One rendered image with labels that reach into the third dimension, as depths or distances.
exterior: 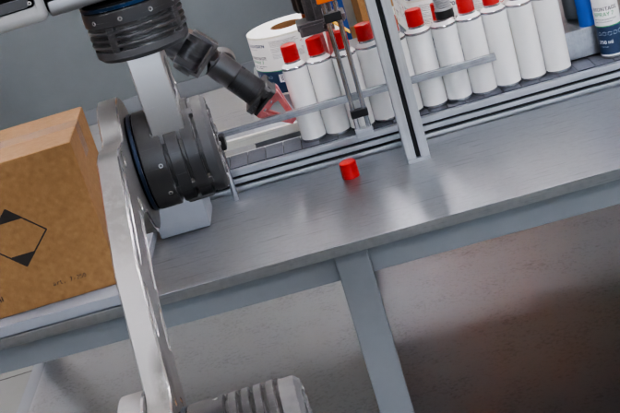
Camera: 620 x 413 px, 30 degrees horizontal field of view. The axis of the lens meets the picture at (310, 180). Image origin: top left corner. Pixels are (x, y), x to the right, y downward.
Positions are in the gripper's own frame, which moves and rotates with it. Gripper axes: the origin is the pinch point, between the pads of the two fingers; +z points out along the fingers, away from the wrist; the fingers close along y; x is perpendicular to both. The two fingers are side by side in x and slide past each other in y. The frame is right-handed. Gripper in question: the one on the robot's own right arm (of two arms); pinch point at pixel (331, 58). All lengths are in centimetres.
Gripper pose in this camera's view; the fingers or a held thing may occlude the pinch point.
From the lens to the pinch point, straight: 240.8
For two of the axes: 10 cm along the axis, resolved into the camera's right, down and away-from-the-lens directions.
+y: -9.6, 2.7, 0.4
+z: 2.6, 9.1, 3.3
